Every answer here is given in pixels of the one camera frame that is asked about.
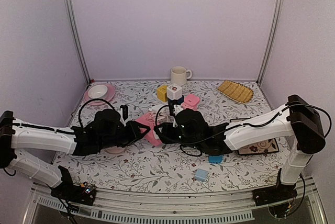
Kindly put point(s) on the white cube socket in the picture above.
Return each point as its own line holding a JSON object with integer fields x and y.
{"x": 174, "y": 92}

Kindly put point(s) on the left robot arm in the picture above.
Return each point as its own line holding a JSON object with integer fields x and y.
{"x": 107, "y": 130}

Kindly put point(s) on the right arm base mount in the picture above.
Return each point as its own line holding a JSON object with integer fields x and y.
{"x": 275, "y": 193}

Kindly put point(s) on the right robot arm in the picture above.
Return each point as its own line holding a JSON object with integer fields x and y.
{"x": 296, "y": 119}

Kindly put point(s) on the yellow woven tray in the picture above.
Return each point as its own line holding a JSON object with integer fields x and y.
{"x": 236, "y": 91}

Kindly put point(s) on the pink power strip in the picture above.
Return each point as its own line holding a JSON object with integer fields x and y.
{"x": 148, "y": 119}

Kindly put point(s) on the cream ceramic mug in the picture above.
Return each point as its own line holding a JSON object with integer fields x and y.
{"x": 180, "y": 75}

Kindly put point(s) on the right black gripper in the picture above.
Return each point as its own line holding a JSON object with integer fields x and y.
{"x": 163, "y": 129}

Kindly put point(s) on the light blue charger plug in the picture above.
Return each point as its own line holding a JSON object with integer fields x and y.
{"x": 200, "y": 175}

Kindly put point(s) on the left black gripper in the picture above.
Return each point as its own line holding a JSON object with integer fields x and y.
{"x": 134, "y": 132}

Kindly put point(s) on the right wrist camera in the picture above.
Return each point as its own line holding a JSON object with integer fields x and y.
{"x": 174, "y": 109}

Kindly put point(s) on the blue plug adapter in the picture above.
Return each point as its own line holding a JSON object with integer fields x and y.
{"x": 215, "y": 159}

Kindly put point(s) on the pink plate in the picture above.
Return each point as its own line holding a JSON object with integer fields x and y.
{"x": 109, "y": 97}

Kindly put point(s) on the pink cube socket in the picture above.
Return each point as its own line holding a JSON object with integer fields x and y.
{"x": 187, "y": 106}

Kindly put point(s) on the yellow cube socket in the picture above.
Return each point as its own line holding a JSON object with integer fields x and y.
{"x": 162, "y": 93}

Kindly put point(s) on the white bowl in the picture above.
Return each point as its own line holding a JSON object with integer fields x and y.
{"x": 97, "y": 91}

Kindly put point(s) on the floral square coaster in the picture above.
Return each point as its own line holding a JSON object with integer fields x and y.
{"x": 262, "y": 147}

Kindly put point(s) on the pink plug adapter on top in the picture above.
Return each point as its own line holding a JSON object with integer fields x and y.
{"x": 191, "y": 100}

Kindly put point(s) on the white charger with cable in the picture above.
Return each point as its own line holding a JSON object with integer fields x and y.
{"x": 157, "y": 114}

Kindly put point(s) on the dark blue cube socket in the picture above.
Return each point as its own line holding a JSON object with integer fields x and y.
{"x": 172, "y": 102}

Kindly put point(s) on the floral table cloth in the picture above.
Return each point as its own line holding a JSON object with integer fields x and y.
{"x": 166, "y": 169}

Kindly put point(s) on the round pink socket with cord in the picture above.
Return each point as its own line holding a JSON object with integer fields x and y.
{"x": 115, "y": 150}

